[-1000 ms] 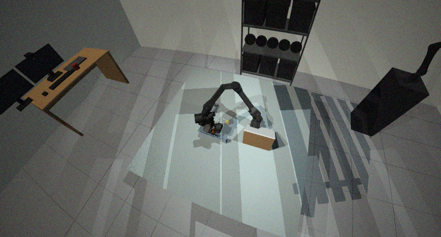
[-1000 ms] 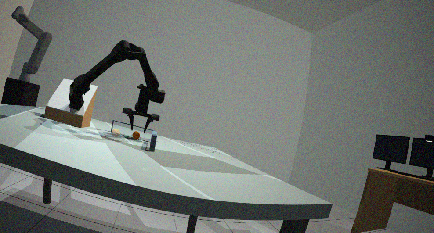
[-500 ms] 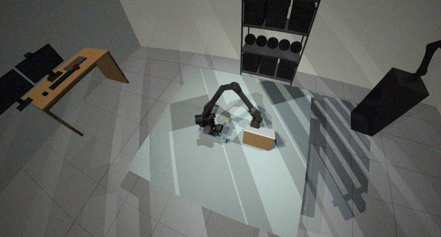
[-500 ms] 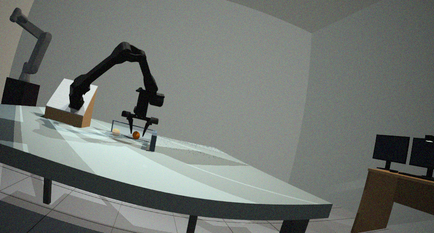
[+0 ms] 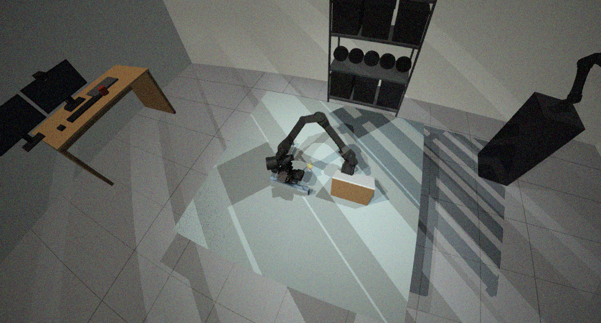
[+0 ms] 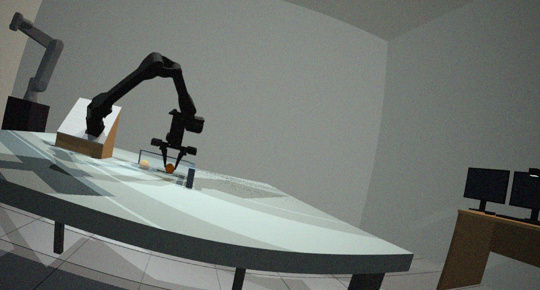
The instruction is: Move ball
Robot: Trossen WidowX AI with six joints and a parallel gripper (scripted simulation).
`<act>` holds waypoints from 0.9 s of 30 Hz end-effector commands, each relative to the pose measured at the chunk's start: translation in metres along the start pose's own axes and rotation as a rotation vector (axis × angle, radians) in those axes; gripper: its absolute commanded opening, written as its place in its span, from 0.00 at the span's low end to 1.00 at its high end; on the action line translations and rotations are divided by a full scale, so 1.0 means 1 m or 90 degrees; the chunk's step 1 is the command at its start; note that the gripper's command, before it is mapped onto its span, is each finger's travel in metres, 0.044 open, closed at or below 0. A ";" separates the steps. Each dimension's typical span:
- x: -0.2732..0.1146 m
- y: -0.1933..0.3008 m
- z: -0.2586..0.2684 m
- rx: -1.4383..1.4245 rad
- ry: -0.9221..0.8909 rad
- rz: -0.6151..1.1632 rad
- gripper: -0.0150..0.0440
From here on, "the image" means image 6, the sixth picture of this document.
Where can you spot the orange ball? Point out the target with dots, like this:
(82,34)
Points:
(169,168)

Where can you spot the see-through yellow ball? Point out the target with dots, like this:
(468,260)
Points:
(144,165)

